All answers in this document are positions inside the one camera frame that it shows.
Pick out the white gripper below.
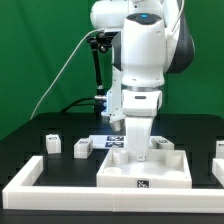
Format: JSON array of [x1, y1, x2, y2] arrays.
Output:
[[122, 90, 162, 162]]

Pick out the white square tabletop part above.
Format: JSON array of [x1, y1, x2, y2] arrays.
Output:
[[96, 148, 192, 189]]

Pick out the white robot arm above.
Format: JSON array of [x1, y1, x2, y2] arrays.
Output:
[[90, 0, 195, 161]]

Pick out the fiducial marker sheet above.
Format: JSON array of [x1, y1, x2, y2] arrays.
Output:
[[90, 135, 129, 149]]

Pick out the white U-shaped obstacle fence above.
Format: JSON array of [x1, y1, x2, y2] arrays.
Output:
[[2, 156, 224, 213]]

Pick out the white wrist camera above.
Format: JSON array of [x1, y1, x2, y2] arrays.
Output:
[[109, 114, 125, 132]]

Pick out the black base cables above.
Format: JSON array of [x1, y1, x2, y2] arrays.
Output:
[[60, 96, 108, 114]]

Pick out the white camera cable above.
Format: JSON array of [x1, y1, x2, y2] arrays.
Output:
[[29, 28, 106, 120]]

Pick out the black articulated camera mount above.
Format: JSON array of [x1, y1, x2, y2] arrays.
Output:
[[87, 35, 111, 118]]

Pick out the black camera on mount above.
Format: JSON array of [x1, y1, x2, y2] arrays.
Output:
[[104, 31, 122, 40]]

